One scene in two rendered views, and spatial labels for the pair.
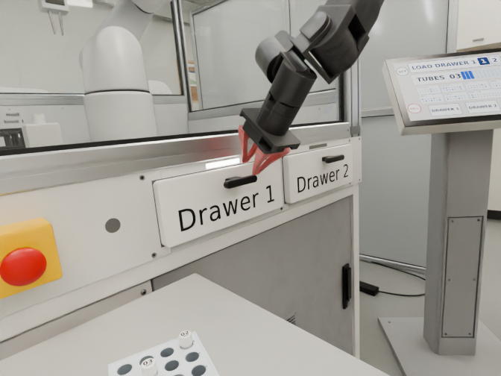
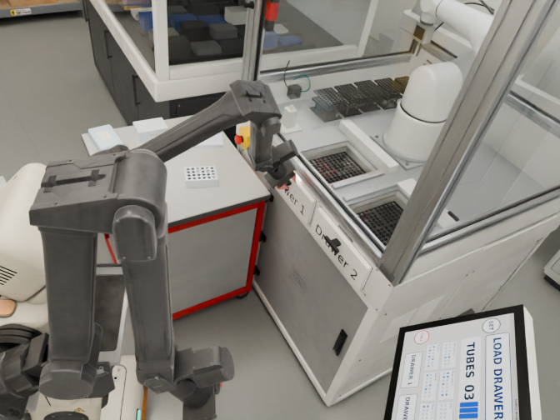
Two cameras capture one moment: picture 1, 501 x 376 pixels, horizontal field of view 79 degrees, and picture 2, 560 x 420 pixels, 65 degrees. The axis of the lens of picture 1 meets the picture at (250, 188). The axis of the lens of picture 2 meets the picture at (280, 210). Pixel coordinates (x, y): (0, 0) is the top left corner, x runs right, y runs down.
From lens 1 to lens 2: 166 cm
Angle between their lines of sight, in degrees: 86
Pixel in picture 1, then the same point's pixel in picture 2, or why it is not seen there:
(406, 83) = (465, 330)
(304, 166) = (323, 225)
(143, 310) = (249, 178)
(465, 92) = (434, 399)
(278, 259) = (307, 248)
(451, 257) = not seen: outside the picture
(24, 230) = (243, 133)
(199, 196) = not seen: hidden behind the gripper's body
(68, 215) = not seen: hidden behind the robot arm
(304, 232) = (324, 262)
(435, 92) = (442, 362)
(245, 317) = (231, 198)
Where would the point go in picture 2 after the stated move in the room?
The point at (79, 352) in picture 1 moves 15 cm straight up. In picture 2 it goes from (235, 167) to (237, 137)
